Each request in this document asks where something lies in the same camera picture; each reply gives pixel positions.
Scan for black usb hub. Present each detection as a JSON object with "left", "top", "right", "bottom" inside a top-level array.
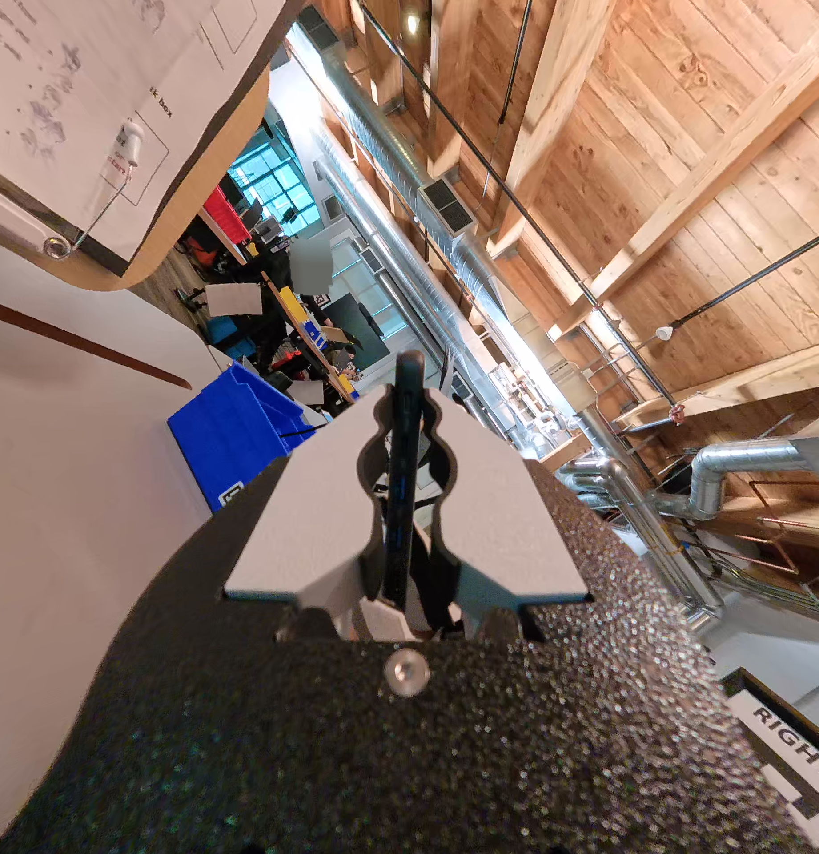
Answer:
[{"left": 381, "top": 350, "right": 425, "bottom": 612}]

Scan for metal air vent grille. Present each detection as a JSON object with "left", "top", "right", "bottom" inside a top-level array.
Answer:
[{"left": 418, "top": 175, "right": 478, "bottom": 236}]

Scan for white marker on wire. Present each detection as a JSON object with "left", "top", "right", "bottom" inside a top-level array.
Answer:
[{"left": 72, "top": 119, "right": 148, "bottom": 249}]

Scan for white banner with metal eyelet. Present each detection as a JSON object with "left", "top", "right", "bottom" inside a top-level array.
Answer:
[{"left": 0, "top": 179, "right": 77, "bottom": 261}]

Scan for blue plastic bin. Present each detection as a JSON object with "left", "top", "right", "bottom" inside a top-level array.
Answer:
[{"left": 167, "top": 360, "right": 320, "bottom": 515}]

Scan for silver bent pipes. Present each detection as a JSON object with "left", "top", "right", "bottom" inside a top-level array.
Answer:
[{"left": 555, "top": 454, "right": 725, "bottom": 618}]

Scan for long black ceiling rod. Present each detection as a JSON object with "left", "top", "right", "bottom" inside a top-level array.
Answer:
[{"left": 355, "top": 0, "right": 687, "bottom": 428}]

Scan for large silver ventilation duct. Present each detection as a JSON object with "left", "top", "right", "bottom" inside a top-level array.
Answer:
[{"left": 284, "top": 21, "right": 584, "bottom": 461}]

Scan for short black ceiling rod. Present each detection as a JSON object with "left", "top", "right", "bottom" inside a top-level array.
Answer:
[{"left": 668, "top": 226, "right": 819, "bottom": 331}]

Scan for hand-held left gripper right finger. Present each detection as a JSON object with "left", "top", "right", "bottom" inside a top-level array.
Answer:
[{"left": 419, "top": 386, "right": 592, "bottom": 640}]

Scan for silver elbow duct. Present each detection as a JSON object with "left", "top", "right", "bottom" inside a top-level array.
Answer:
[{"left": 688, "top": 437, "right": 819, "bottom": 523}]

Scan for white printed paper sheet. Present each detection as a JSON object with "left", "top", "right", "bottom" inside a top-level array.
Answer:
[{"left": 0, "top": 0, "right": 305, "bottom": 262}]

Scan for wooden round-cornered table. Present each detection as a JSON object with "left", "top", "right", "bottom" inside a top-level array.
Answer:
[{"left": 0, "top": 0, "right": 272, "bottom": 292}]

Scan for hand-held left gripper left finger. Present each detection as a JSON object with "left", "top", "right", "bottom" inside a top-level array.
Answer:
[{"left": 223, "top": 383, "right": 393, "bottom": 641}]

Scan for large paned window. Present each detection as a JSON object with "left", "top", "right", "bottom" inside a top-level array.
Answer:
[{"left": 228, "top": 141, "right": 318, "bottom": 236}]

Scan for slim silver ventilation duct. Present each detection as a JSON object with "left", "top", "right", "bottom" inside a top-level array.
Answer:
[{"left": 311, "top": 125, "right": 497, "bottom": 435}]

